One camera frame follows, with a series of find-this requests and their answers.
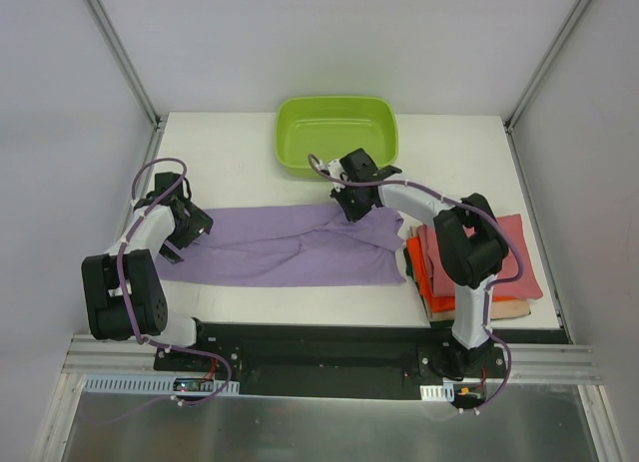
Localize dark green folded t shirt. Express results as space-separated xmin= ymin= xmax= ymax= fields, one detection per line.
xmin=402 ymin=247 xmax=454 ymax=329

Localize orange folded t shirt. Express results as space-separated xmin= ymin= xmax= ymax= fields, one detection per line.
xmin=406 ymin=236 xmax=455 ymax=313

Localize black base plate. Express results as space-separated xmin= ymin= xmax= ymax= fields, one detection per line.
xmin=153 ymin=323 xmax=568 ymax=400

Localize purple t shirt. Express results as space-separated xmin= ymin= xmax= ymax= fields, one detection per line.
xmin=156 ymin=203 xmax=404 ymax=287

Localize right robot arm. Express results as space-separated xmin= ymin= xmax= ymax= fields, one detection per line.
xmin=309 ymin=149 xmax=509 ymax=381

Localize green plastic basin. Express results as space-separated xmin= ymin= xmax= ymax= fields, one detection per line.
xmin=275 ymin=96 xmax=398 ymax=179

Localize beige folded t shirt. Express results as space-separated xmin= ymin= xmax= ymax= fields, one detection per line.
xmin=408 ymin=227 xmax=530 ymax=320

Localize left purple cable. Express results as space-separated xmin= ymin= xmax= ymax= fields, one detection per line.
xmin=119 ymin=158 xmax=234 ymax=413

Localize left controller board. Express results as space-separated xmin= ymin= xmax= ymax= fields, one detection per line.
xmin=83 ymin=374 xmax=240 ymax=405

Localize right aluminium frame post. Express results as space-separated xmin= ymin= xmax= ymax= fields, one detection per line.
xmin=504 ymin=0 xmax=594 ymax=134

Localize aluminium frame post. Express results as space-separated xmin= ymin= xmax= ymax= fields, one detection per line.
xmin=504 ymin=0 xmax=594 ymax=134
xmin=83 ymin=0 xmax=162 ymax=129

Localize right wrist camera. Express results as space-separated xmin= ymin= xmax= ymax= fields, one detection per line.
xmin=320 ymin=159 xmax=343 ymax=181

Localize right controller board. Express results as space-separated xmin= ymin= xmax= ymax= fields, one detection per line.
xmin=418 ymin=381 xmax=488 ymax=423

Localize left aluminium frame post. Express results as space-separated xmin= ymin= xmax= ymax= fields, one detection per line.
xmin=83 ymin=0 xmax=162 ymax=129

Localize controller board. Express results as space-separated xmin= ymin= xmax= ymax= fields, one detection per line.
xmin=418 ymin=381 xmax=488 ymax=423
xmin=83 ymin=374 xmax=240 ymax=405

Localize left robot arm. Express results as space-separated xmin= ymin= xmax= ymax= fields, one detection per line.
xmin=81 ymin=172 xmax=213 ymax=371

